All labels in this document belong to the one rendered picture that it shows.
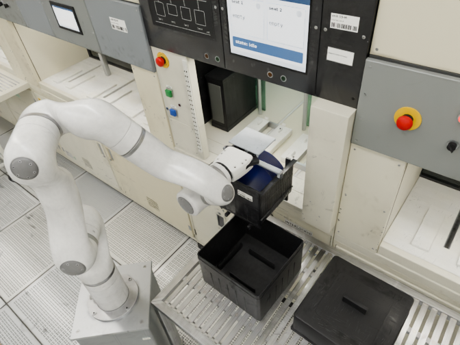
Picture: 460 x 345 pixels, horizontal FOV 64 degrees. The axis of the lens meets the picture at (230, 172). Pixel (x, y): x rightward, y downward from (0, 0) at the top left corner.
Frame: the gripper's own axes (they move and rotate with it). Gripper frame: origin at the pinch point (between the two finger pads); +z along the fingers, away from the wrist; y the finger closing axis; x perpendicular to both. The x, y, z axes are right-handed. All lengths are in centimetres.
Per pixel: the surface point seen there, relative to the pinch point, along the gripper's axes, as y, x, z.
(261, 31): -5.8, 31.6, 14.9
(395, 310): 58, -39, -4
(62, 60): -194, -35, 38
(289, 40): 4.0, 30.9, 14.9
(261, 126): -31, -35, 49
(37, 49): -194, -21, 24
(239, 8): -13.4, 36.9, 14.8
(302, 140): -8, -35, 50
